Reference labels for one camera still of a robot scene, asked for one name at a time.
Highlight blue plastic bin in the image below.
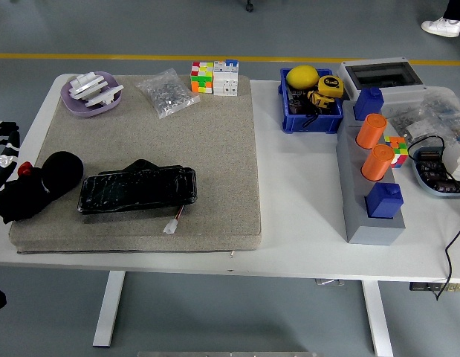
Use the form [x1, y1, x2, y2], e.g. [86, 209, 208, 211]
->
[277, 67, 345, 135]

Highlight black rag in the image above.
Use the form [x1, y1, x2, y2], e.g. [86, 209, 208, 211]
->
[0, 150, 85, 224]

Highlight black circuit boards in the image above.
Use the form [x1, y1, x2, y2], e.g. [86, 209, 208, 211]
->
[416, 148, 460, 195]

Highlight white table leg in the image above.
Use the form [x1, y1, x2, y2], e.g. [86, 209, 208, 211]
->
[92, 271, 126, 349]
[361, 280, 395, 357]

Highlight white plastic bracket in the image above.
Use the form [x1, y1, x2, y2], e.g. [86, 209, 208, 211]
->
[83, 84, 126, 109]
[68, 71, 110, 100]

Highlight blue-grey tray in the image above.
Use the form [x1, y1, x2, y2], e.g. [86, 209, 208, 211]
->
[410, 146, 460, 200]

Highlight person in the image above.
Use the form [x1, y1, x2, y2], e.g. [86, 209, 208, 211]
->
[421, 0, 460, 38]

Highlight purple tray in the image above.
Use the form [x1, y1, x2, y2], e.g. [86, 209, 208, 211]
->
[60, 71, 123, 119]

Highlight white connector with red wires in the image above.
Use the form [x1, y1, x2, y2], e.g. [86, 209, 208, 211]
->
[163, 204, 186, 235]

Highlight small colourful puzzle cube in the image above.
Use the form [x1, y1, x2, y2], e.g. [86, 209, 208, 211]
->
[383, 135, 407, 169]

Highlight large colourful puzzle cube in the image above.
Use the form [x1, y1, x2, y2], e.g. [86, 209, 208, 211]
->
[190, 61, 215, 94]

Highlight black glossy panel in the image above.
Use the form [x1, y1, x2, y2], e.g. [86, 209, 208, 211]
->
[77, 158, 198, 216]

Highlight orange cylinder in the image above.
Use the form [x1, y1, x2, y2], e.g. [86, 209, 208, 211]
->
[355, 113, 388, 149]
[360, 144, 395, 182]

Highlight yellow tape measure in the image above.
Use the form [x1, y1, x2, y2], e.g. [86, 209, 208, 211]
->
[317, 74, 345, 100]

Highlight clear bag of screws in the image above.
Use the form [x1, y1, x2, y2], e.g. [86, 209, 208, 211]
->
[134, 68, 201, 120]

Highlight yellow ball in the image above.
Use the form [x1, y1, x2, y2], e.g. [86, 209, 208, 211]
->
[286, 65, 320, 89]

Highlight clear parts bag white label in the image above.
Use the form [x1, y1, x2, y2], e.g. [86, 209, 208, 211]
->
[381, 103, 441, 147]

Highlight yellow and black tool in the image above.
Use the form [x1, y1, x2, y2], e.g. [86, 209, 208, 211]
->
[306, 89, 337, 111]

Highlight black control box under table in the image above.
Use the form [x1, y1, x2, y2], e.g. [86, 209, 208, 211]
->
[408, 282, 460, 293]

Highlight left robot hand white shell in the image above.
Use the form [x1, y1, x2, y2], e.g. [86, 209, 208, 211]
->
[0, 120, 32, 194]

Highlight blue square block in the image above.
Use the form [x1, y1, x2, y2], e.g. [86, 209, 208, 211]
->
[354, 86, 384, 122]
[365, 181, 404, 220]

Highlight clear bag of small parts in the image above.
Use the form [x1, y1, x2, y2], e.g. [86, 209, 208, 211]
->
[422, 86, 460, 148]

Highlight white circuit breaker blue switch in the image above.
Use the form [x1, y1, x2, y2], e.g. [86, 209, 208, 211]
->
[213, 58, 240, 97]

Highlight grey block holder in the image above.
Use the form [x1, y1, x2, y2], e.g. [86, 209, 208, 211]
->
[335, 100, 406, 246]

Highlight brown electronic component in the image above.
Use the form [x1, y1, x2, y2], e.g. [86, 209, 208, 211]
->
[288, 90, 308, 115]

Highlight grey enclosure box clear lid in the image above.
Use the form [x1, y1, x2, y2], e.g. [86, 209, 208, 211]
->
[336, 56, 428, 105]

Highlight black cable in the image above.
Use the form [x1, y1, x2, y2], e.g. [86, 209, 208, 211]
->
[406, 135, 460, 302]

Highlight grey-brown mat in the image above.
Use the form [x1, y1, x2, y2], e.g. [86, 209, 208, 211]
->
[8, 74, 263, 256]

